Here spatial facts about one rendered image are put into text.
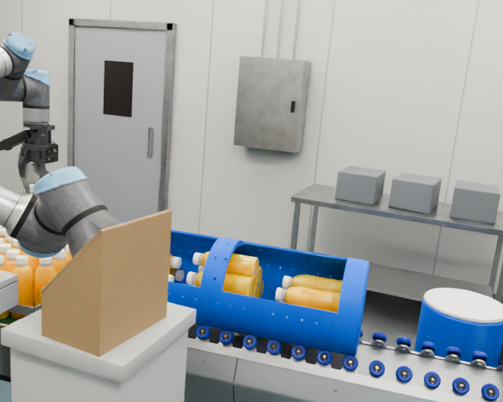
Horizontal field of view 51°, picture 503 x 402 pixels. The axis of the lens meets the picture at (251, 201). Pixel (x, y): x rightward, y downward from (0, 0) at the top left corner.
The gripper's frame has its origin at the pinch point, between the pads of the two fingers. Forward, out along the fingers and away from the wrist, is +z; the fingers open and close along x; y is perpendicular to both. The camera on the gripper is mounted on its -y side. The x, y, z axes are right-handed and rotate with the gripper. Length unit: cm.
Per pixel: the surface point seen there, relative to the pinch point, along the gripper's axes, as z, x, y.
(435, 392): 43, 6, 125
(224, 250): 13, 10, 60
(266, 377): 48, 4, 78
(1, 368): 59, -6, -7
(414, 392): 43, 5, 120
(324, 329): 29, 3, 93
